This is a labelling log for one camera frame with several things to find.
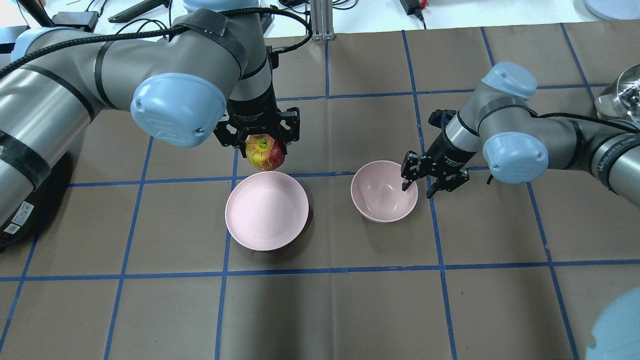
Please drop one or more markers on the pink plate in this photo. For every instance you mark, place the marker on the pink plate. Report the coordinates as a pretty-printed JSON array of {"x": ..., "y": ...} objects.
[{"x": 267, "y": 211}]

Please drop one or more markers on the aluminium profile post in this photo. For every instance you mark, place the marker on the aluminium profile post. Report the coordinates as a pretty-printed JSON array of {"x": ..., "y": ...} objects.
[{"x": 321, "y": 19}]

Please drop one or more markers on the pink bowl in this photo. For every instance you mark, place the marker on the pink bowl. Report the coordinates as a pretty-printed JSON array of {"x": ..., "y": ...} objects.
[{"x": 376, "y": 192}]

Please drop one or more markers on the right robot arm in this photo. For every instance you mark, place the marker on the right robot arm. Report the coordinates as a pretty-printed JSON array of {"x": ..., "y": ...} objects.
[{"x": 519, "y": 144}]

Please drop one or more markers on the shiny metal object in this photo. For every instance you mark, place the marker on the shiny metal object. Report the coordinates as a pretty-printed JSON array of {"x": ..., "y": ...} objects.
[{"x": 620, "y": 101}]

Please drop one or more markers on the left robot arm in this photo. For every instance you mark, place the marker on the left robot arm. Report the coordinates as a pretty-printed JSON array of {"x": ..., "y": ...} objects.
[{"x": 211, "y": 73}]

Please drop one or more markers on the black power adapter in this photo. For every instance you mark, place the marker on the black power adapter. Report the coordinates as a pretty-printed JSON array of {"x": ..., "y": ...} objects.
[{"x": 414, "y": 7}]

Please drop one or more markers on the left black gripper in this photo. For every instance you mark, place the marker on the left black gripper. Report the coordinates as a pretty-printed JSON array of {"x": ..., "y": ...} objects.
[{"x": 256, "y": 106}]

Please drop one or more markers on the black device on desk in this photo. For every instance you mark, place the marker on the black device on desk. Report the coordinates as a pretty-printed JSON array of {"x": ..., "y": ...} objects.
[{"x": 85, "y": 21}]

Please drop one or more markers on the light blue robot base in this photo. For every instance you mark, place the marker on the light blue robot base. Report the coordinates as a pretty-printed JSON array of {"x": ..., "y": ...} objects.
[{"x": 616, "y": 332}]

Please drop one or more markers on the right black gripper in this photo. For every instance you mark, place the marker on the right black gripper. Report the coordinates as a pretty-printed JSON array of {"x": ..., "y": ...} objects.
[{"x": 445, "y": 151}]

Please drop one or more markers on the red yellow apple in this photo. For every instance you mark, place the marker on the red yellow apple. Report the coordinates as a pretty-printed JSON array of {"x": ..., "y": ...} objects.
[{"x": 264, "y": 152}]

